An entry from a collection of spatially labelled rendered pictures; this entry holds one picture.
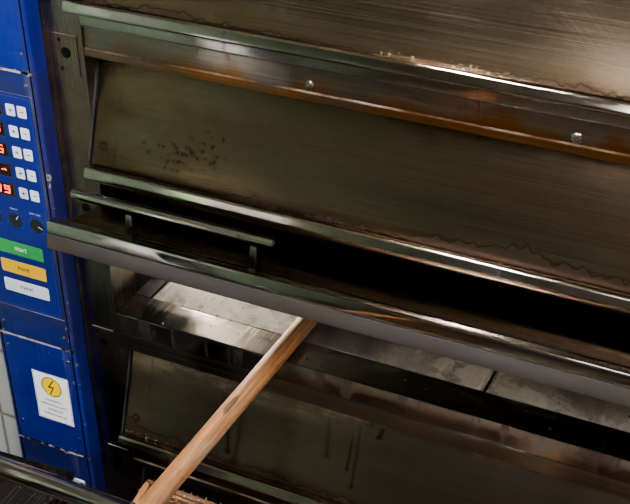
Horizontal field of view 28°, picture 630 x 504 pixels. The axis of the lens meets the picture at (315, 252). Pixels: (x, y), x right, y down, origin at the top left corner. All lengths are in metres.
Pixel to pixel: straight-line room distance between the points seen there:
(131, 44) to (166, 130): 0.13
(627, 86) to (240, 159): 0.57
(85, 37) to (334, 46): 0.42
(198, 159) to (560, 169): 0.52
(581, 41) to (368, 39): 0.26
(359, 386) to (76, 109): 0.59
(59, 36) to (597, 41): 0.78
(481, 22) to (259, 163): 0.40
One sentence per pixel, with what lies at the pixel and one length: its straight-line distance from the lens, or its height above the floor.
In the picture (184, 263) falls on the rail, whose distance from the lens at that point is 1.72.
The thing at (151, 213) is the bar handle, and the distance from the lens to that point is 1.77.
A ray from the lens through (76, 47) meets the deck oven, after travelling 1.85.
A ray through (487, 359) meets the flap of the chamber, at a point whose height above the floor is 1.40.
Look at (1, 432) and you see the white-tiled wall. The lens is 2.44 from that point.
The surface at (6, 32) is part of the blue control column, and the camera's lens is 1.88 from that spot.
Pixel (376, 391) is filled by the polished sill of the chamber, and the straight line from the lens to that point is 1.89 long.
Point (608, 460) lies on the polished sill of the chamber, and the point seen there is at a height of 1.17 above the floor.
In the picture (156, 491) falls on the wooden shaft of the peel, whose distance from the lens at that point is 1.69.
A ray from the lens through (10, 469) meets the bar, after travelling 1.82.
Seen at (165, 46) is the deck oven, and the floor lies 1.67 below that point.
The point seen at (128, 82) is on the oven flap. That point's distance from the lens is 1.85.
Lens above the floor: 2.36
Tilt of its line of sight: 33 degrees down
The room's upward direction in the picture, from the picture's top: 1 degrees counter-clockwise
